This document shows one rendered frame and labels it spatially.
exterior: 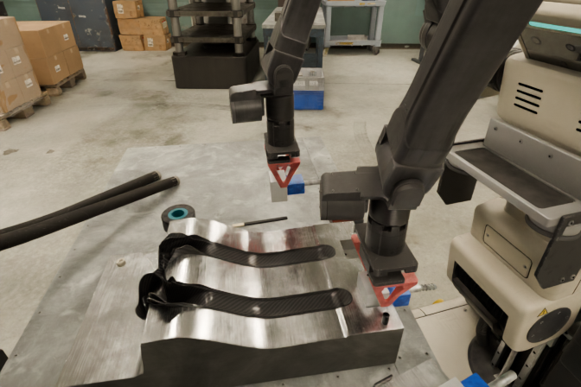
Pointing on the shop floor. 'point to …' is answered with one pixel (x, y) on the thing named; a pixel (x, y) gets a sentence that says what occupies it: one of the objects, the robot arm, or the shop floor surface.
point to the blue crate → (309, 99)
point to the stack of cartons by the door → (140, 28)
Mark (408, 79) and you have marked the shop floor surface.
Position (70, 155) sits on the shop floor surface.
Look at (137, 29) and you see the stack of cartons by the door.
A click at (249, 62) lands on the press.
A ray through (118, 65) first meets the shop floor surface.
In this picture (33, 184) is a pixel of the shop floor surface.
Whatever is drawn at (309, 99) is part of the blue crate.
